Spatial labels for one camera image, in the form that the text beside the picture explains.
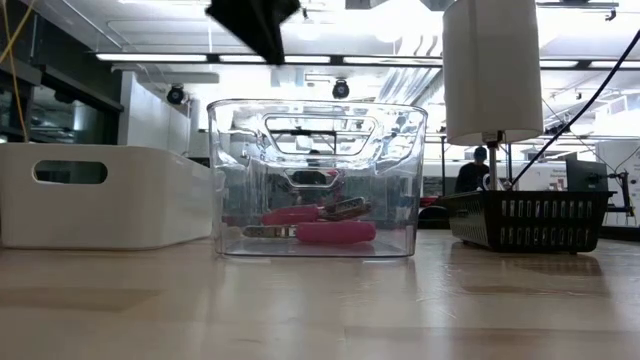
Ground black office chair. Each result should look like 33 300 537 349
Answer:
417 204 453 230

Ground pink-handled pliers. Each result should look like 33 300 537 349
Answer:
242 196 378 246

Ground person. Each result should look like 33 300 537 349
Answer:
453 146 494 195

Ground clear plastic bin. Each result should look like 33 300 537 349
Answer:
206 98 429 260

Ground yellow hanging cable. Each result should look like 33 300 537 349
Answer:
0 0 37 144

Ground white plastic bin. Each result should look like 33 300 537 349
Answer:
0 143 214 251

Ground black hanging cable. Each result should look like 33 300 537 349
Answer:
508 28 640 191

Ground black aluminium table frame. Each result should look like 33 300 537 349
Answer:
599 223 640 243

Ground black monitor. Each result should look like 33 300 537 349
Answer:
566 158 610 193

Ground black slotted plastic basket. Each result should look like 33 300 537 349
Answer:
439 189 615 255

